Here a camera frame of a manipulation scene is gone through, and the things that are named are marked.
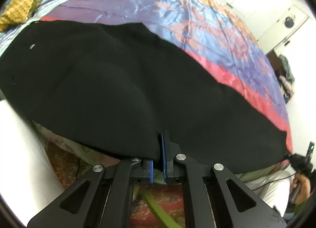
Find black pants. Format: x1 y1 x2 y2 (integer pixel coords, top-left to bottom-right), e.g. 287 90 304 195
1 21 288 174

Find right hand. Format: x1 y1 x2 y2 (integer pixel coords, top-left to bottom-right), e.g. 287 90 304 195
290 174 311 205

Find patterned red floor rug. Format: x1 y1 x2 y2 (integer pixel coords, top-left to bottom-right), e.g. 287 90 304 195
46 142 185 227

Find white trousered right leg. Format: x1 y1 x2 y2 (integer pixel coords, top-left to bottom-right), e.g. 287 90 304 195
245 170 295 217

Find green bar on floor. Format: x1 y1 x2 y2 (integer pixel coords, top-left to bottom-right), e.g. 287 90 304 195
139 189 181 228

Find dark wooden side cabinet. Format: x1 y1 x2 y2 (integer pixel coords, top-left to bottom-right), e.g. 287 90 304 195
266 50 286 78

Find colourful floral satin quilt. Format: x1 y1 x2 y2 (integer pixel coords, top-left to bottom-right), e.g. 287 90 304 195
34 0 294 186

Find yellow textured knit cloth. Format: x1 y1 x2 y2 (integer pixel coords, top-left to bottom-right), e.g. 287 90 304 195
1 0 34 32

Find white door with handle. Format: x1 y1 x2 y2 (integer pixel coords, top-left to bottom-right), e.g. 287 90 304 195
258 5 309 54

